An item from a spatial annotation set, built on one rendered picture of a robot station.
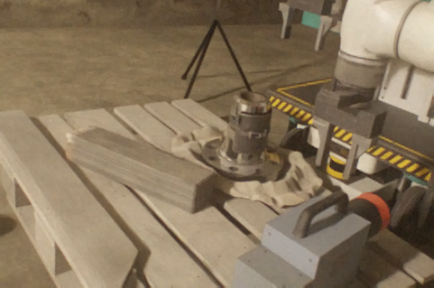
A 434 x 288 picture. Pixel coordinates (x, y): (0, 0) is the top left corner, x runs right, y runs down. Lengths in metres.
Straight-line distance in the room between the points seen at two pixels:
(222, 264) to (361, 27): 0.62
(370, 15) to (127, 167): 0.81
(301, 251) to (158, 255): 0.35
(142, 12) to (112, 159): 2.53
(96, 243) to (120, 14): 2.77
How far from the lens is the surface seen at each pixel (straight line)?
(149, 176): 1.40
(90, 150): 1.51
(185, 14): 4.09
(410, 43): 0.89
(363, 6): 0.93
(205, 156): 1.55
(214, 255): 1.24
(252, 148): 1.52
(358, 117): 0.99
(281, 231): 1.06
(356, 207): 1.26
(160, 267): 1.19
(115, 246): 1.20
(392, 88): 1.95
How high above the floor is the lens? 0.90
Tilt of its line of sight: 23 degrees down
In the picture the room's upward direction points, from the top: 9 degrees clockwise
